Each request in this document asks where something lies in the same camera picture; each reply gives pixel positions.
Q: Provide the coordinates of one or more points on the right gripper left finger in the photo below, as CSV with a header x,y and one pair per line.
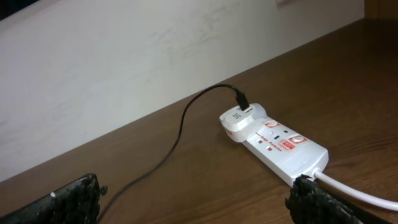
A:
x,y
74,203

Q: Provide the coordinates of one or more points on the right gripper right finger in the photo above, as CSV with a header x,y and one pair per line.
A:
x,y
308,203

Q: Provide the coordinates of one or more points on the white charger plug adapter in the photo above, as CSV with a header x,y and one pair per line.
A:
x,y
241,119

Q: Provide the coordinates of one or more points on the white power strip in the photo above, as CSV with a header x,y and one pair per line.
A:
x,y
286,152

